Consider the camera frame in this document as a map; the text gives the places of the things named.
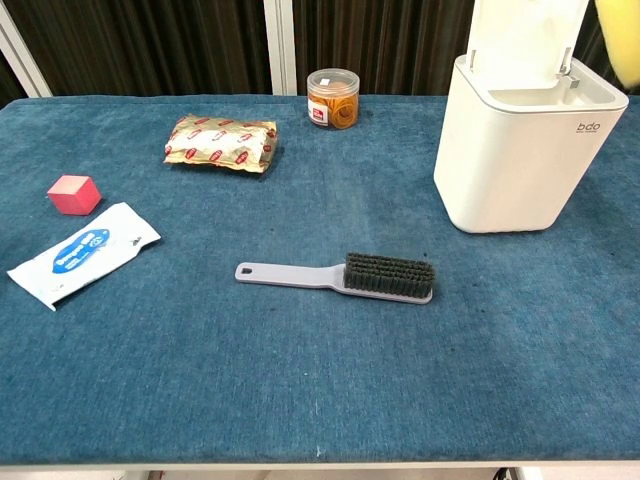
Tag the green yellow sponge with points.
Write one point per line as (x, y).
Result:
(622, 40)

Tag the white square container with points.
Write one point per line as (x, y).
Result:
(520, 150)

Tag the grey brush with black bristles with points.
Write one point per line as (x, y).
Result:
(390, 277)

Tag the blue table cloth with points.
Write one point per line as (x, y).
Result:
(300, 350)

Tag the gold foil snack packet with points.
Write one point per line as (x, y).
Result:
(222, 142)

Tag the clear jar of rubber bands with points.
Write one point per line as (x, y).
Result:
(333, 100)

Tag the black pleated curtain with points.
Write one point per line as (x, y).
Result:
(390, 40)
(10, 87)
(150, 45)
(597, 50)

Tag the white blue wet wipes pack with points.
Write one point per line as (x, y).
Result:
(80, 252)

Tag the red cube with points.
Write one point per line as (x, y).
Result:
(74, 195)

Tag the white metal frame post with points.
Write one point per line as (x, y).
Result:
(280, 45)
(25, 60)

